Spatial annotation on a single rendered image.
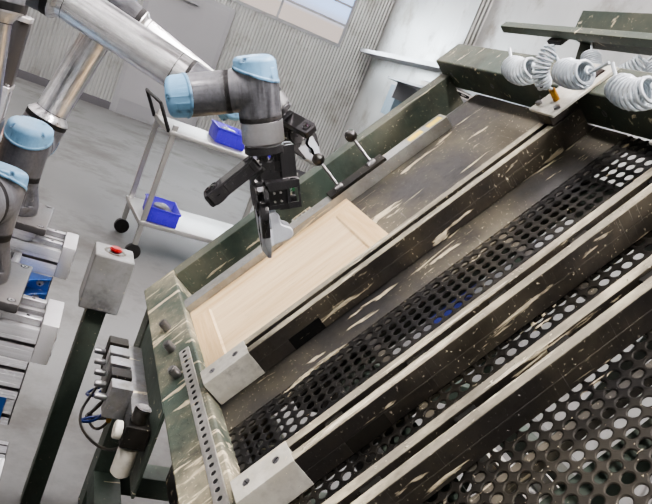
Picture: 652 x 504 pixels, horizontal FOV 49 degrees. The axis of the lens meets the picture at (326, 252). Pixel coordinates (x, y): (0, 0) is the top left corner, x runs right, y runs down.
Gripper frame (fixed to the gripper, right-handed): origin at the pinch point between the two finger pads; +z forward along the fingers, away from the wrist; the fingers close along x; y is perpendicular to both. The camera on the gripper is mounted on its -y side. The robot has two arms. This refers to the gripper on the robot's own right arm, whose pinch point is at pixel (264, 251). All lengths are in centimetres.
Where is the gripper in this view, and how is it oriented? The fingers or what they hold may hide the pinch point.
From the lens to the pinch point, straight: 133.5
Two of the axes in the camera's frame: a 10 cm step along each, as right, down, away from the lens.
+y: 9.6, -1.6, 2.1
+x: -2.5, -3.2, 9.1
